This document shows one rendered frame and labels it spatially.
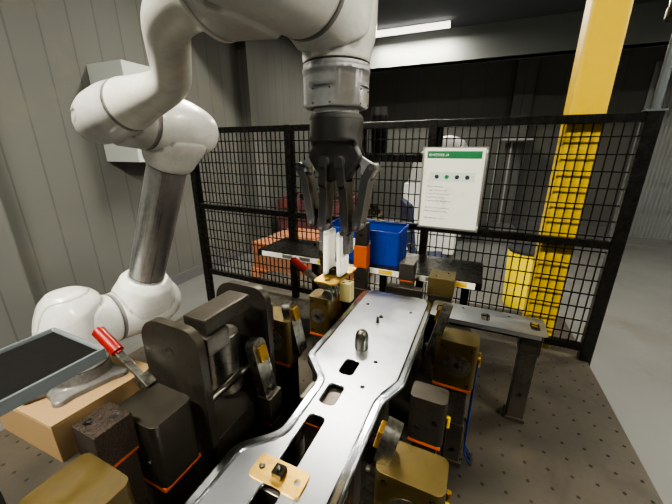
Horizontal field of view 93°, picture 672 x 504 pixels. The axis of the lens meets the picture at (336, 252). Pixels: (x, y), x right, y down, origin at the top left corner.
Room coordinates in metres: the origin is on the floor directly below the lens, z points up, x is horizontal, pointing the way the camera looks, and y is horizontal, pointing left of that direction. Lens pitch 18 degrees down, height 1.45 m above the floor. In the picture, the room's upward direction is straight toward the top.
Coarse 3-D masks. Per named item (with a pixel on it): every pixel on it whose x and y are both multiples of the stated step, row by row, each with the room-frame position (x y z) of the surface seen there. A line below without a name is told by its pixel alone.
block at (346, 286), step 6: (342, 282) 0.87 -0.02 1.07; (348, 282) 0.87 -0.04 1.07; (342, 288) 0.87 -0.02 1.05; (348, 288) 0.86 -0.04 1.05; (342, 294) 0.87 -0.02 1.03; (348, 294) 0.86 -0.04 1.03; (342, 300) 0.87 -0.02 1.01; (348, 300) 0.86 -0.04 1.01; (342, 306) 0.87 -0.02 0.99; (348, 306) 0.86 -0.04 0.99; (342, 312) 0.87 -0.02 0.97; (342, 372) 0.87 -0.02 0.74
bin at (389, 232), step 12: (336, 228) 1.19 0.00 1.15; (372, 228) 1.30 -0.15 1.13; (384, 228) 1.28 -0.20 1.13; (396, 228) 1.26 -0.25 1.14; (372, 240) 1.14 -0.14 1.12; (384, 240) 1.12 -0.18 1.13; (396, 240) 1.10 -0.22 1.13; (372, 252) 1.14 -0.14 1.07; (384, 252) 1.11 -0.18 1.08; (396, 252) 1.10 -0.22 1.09; (384, 264) 1.12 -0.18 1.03; (396, 264) 1.10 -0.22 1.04
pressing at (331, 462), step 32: (352, 320) 0.77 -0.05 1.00; (384, 320) 0.77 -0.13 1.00; (416, 320) 0.77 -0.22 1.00; (320, 352) 0.62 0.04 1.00; (352, 352) 0.62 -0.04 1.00; (384, 352) 0.62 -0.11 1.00; (416, 352) 0.64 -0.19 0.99; (320, 384) 0.51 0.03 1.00; (352, 384) 0.52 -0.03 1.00; (384, 384) 0.52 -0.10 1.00; (320, 416) 0.44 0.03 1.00; (352, 416) 0.44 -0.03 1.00; (256, 448) 0.38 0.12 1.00; (320, 448) 0.38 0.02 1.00; (352, 448) 0.38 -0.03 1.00; (224, 480) 0.33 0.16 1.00; (256, 480) 0.33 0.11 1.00; (320, 480) 0.33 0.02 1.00
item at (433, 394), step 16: (416, 384) 0.53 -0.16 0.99; (416, 400) 0.49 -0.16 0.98; (432, 400) 0.49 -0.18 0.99; (448, 400) 0.50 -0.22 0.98; (416, 416) 0.49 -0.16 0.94; (432, 416) 0.48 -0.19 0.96; (448, 416) 0.49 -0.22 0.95; (416, 432) 0.49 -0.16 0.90; (432, 432) 0.48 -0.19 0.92; (432, 448) 0.48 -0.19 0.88
